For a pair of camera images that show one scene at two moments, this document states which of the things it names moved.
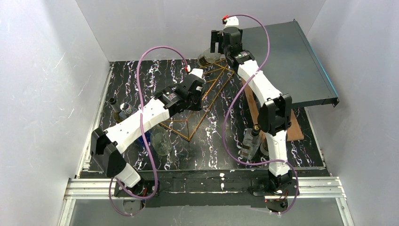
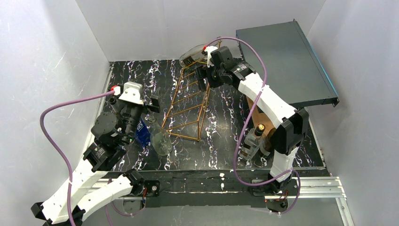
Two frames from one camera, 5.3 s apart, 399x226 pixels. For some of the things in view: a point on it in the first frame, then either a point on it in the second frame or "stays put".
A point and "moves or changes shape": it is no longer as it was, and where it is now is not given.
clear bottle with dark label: x=206 y=58 moves or changes shape
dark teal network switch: x=292 y=66 stays put
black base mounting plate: x=211 y=189 stays put
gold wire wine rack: x=219 y=77 moves or changes shape
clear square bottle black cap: x=250 y=142 stays put
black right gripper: x=216 y=42 -> x=203 y=73
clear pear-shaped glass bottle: x=161 y=141 stays put
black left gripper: x=193 y=101 -> x=145 y=106
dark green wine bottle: x=264 y=148 stays put
